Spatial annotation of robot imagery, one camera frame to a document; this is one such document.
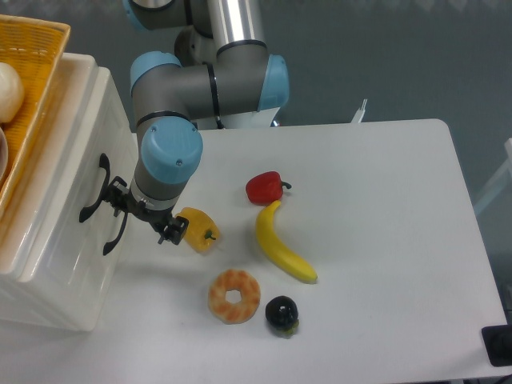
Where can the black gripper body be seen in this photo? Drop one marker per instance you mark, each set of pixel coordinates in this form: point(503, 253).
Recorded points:
point(158, 214)

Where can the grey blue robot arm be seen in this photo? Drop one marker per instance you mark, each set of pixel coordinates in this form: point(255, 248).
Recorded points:
point(169, 96)

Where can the white drawer cabinet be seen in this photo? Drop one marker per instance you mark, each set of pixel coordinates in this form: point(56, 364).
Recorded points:
point(47, 302)

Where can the yellow bell pepper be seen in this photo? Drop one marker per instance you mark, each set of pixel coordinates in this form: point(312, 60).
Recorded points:
point(202, 232)

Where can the red bell pepper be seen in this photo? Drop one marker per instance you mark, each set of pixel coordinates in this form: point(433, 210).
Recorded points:
point(266, 188)

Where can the yellow banana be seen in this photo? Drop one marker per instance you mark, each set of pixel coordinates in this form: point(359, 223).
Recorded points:
point(277, 251)

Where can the orange glazed donut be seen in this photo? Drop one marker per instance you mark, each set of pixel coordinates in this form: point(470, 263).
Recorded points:
point(234, 296)

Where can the white round bun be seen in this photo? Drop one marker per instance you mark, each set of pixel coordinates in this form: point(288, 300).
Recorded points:
point(12, 92)

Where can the yellow wicker basket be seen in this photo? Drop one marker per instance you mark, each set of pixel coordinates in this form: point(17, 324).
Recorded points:
point(33, 47)

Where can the black device at edge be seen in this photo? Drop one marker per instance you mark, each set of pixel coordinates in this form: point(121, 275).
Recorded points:
point(497, 340)

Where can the white table frame bracket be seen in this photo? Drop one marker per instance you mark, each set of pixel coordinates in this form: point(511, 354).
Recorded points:
point(360, 112)

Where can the white frame at right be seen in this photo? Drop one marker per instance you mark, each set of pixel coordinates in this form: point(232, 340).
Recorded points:
point(496, 184)

